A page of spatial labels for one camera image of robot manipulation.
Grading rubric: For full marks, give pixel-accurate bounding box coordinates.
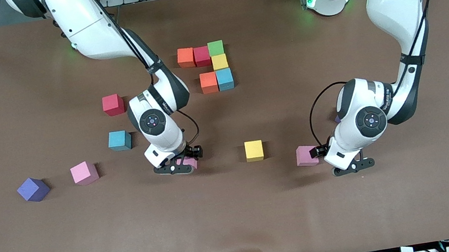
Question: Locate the pink foam cube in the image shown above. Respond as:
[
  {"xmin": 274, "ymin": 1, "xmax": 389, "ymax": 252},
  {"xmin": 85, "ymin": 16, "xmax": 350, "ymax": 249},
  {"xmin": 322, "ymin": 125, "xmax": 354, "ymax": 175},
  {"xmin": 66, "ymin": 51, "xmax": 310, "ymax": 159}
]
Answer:
[
  {"xmin": 176, "ymin": 155, "xmax": 200, "ymax": 173},
  {"xmin": 69, "ymin": 159, "xmax": 101, "ymax": 187},
  {"xmin": 294, "ymin": 143, "xmax": 321, "ymax": 169}
]

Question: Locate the orange foam cube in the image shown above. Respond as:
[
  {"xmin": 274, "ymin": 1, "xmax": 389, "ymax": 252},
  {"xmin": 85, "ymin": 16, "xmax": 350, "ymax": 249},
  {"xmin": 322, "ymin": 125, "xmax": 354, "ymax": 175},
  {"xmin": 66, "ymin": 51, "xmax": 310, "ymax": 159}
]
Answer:
[
  {"xmin": 175, "ymin": 46, "xmax": 197, "ymax": 69},
  {"xmin": 199, "ymin": 71, "xmax": 219, "ymax": 95}
]

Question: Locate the blue foam cube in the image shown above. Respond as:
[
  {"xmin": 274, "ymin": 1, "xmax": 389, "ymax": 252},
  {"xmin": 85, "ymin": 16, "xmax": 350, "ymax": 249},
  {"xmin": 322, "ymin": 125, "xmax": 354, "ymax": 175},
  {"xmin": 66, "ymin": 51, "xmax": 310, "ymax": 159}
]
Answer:
[
  {"xmin": 106, "ymin": 129, "xmax": 134, "ymax": 153},
  {"xmin": 215, "ymin": 67, "xmax": 236, "ymax": 92}
]

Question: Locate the yellow foam cube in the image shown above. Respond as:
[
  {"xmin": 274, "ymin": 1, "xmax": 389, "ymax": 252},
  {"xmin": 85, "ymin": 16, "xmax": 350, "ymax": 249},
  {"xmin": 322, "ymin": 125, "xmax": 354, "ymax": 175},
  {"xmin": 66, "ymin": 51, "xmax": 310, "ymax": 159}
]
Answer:
[
  {"xmin": 211, "ymin": 53, "xmax": 230, "ymax": 71},
  {"xmin": 244, "ymin": 139, "xmax": 265, "ymax": 163}
]

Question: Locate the red foam cube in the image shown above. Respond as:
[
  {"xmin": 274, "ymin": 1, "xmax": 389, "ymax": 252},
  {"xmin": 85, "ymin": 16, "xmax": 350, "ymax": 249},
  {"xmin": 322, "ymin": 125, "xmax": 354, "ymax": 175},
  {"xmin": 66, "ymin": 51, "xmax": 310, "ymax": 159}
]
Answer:
[
  {"xmin": 101, "ymin": 93, "xmax": 126, "ymax": 118},
  {"xmin": 192, "ymin": 46, "xmax": 212, "ymax": 68}
]

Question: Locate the green foam cube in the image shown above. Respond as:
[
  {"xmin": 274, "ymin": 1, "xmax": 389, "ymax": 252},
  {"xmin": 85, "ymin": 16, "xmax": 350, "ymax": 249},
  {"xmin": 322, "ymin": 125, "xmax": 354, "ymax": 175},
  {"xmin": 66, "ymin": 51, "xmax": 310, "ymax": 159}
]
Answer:
[{"xmin": 207, "ymin": 39, "xmax": 225, "ymax": 57}]

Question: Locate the brown paper table cover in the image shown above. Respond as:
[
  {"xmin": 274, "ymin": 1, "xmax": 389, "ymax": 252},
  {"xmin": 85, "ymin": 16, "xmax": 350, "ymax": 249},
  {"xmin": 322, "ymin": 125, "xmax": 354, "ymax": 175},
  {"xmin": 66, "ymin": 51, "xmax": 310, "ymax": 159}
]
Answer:
[{"xmin": 0, "ymin": 0, "xmax": 449, "ymax": 252}]

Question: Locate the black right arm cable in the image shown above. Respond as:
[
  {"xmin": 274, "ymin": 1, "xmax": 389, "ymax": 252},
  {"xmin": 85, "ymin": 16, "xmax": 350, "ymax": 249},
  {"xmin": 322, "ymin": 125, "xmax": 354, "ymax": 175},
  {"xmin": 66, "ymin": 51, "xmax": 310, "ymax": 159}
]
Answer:
[{"xmin": 177, "ymin": 107, "xmax": 202, "ymax": 147}]

